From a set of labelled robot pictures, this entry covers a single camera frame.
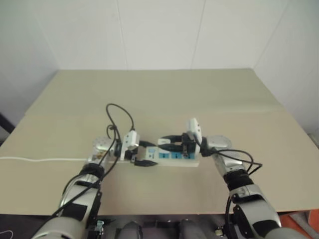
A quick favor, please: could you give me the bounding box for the dark grey rounded shape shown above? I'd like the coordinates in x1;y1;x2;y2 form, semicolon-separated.
119;215;143;239

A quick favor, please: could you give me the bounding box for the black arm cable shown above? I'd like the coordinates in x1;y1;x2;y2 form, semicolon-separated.
51;103;137;218
194;136;264;231

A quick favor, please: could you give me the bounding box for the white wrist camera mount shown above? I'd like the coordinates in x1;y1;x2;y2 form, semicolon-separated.
119;130;141;161
184;118;203;145

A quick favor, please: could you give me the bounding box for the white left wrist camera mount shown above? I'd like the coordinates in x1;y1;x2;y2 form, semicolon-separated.
119;130;141;161

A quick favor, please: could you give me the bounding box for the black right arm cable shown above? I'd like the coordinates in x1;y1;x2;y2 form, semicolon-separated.
194;136;264;231

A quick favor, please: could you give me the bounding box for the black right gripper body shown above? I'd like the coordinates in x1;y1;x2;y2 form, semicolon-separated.
181;132;200;159

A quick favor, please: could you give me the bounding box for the white power strip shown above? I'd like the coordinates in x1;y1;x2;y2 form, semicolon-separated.
107;145;200;168

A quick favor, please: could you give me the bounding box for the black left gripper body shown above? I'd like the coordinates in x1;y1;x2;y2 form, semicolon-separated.
124;146;140;164

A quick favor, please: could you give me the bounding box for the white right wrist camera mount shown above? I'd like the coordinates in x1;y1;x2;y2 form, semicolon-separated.
184;118;203;145

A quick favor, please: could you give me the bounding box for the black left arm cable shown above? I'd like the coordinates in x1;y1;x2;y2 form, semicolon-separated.
51;103;137;218

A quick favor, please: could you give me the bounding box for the white power strip cord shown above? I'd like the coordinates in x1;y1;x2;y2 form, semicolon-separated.
0;156;88;163

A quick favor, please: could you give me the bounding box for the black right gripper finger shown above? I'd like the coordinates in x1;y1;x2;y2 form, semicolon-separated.
159;134;184;142
157;142;184;151

